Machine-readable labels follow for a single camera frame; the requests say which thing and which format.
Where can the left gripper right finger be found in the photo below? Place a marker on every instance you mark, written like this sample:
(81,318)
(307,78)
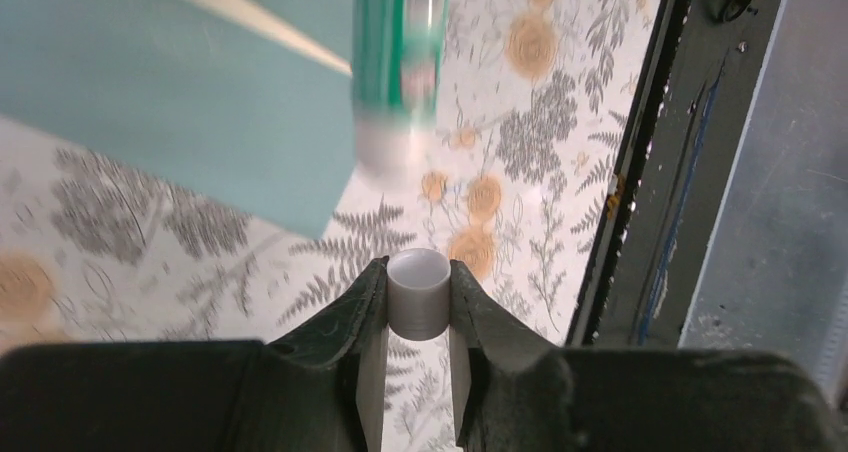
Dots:
(513,390)

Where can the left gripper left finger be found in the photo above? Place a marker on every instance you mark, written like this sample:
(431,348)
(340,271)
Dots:
(320,387)

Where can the grey glue stick cap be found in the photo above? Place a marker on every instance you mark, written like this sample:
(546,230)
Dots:
(418,294)

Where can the teal green envelope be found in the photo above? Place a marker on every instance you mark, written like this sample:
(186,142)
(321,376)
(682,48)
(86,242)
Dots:
(187,95)

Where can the cream paper letter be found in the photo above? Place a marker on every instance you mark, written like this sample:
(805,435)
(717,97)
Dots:
(256,18)

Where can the floral patterned table mat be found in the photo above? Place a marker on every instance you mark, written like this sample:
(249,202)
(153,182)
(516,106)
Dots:
(533,100)

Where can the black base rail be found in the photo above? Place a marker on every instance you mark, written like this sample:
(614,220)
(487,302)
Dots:
(697,84)

